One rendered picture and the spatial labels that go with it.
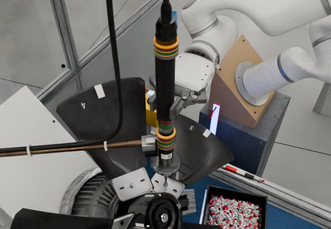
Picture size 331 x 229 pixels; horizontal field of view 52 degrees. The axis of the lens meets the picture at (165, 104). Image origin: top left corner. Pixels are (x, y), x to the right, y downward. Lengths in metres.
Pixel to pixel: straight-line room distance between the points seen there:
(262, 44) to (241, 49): 2.07
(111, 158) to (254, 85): 0.71
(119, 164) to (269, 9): 0.49
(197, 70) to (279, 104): 0.87
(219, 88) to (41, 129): 0.71
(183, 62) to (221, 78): 0.60
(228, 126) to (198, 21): 0.71
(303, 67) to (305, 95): 1.86
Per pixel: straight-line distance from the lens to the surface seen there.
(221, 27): 0.84
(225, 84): 1.35
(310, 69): 1.23
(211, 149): 1.06
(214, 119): 1.19
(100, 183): 0.96
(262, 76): 1.34
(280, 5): 0.78
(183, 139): 1.04
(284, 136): 2.72
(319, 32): 1.22
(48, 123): 1.01
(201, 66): 0.75
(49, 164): 1.01
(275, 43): 3.60
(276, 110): 1.54
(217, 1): 0.79
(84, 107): 0.85
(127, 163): 0.86
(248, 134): 1.42
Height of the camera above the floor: 2.00
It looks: 46 degrees down
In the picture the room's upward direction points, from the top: straight up
